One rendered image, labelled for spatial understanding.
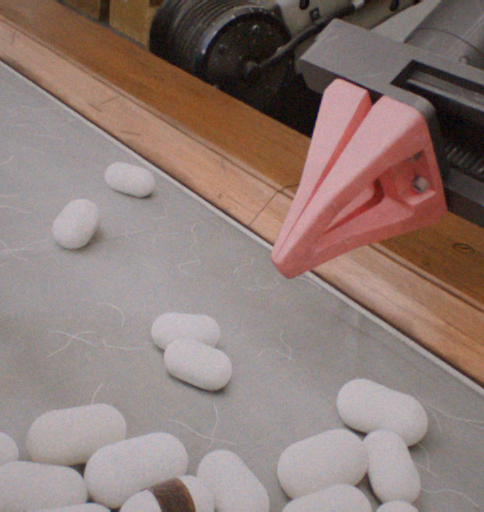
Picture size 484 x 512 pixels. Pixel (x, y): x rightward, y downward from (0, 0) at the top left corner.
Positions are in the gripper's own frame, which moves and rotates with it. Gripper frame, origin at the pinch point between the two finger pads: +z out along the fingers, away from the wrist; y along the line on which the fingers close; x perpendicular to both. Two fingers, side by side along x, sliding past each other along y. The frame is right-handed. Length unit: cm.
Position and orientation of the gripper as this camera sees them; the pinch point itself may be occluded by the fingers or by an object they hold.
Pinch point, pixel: (292, 255)
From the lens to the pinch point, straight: 32.0
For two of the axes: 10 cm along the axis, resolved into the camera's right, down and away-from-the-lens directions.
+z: -6.8, 7.2, -1.7
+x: 3.6, 5.3, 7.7
